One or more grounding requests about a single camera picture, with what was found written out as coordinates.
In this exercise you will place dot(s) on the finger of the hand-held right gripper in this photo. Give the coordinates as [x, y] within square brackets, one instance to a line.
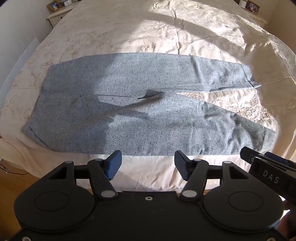
[247, 155]
[278, 160]

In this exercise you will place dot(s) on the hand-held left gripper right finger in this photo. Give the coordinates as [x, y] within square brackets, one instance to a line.
[182, 165]

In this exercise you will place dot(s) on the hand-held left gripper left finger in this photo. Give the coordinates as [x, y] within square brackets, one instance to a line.
[113, 165]

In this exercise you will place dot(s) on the grey speckled pants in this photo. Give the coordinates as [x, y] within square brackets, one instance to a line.
[143, 120]

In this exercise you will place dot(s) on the cream bedside table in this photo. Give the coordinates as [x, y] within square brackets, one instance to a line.
[255, 17]
[60, 16]

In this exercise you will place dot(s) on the beige embroidered bedspread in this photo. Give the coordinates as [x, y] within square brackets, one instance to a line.
[148, 30]

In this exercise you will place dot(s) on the white cup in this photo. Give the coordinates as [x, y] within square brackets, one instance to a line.
[242, 3]

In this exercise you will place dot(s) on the small white clock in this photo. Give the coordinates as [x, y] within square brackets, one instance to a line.
[67, 2]

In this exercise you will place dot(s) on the wooden picture frame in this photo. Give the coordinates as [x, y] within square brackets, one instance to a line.
[54, 6]
[252, 7]

